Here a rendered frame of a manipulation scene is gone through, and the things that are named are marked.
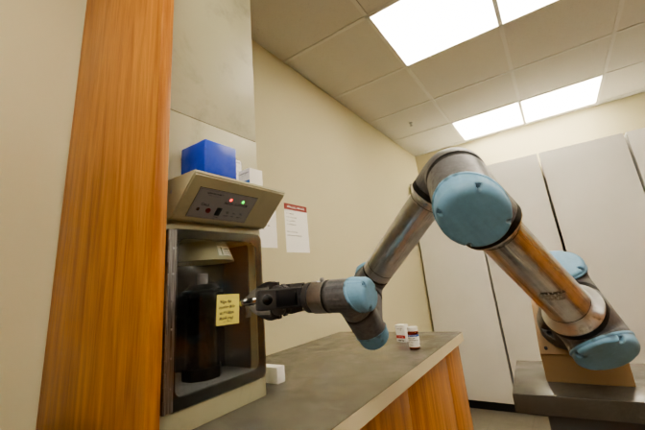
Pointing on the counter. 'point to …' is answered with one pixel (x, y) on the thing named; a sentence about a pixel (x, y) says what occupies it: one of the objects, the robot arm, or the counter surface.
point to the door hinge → (164, 325)
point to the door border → (170, 323)
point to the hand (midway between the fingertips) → (249, 301)
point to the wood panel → (114, 206)
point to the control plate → (209, 198)
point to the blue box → (209, 158)
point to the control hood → (178, 199)
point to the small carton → (250, 176)
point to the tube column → (213, 38)
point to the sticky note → (227, 309)
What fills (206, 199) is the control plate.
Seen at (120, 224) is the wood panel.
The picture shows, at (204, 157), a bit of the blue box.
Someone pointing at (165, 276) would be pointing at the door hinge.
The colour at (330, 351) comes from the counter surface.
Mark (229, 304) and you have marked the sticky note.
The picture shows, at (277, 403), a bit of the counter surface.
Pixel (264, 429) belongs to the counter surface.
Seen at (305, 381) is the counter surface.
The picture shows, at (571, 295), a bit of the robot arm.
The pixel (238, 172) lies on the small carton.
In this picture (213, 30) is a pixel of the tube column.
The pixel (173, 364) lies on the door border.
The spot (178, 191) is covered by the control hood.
